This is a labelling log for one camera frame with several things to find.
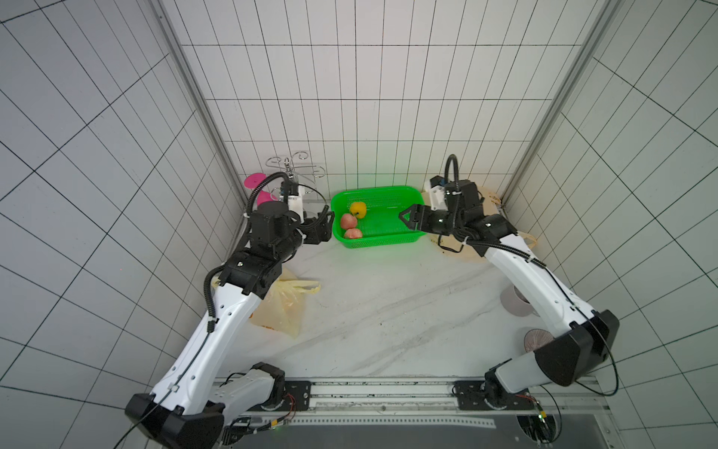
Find pink peach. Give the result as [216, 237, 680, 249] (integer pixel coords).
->
[344, 228, 363, 239]
[340, 213, 358, 230]

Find plain beige plastic bag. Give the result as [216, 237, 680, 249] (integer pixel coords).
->
[428, 185, 538, 264]

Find yellow printed plastic bag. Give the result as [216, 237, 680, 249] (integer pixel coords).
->
[250, 269, 321, 339]

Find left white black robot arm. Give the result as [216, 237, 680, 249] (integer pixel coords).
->
[125, 201, 335, 448]

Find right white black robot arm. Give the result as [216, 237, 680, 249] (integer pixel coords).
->
[398, 177, 620, 409]

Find yellow bell pepper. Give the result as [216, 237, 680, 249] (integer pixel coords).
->
[349, 201, 368, 219]

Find green plastic basket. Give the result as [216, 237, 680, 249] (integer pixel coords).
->
[331, 186, 424, 249]

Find pink plastic wine glass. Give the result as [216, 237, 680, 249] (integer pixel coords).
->
[244, 173, 277, 206]

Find silver metal glass rack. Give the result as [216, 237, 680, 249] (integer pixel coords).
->
[264, 151, 326, 184]

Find purple mug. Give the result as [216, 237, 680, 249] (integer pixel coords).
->
[500, 285, 535, 317]

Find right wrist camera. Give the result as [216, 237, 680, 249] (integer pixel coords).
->
[424, 175, 448, 211]

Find aluminium mounting rail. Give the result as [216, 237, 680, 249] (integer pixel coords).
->
[159, 375, 610, 430]

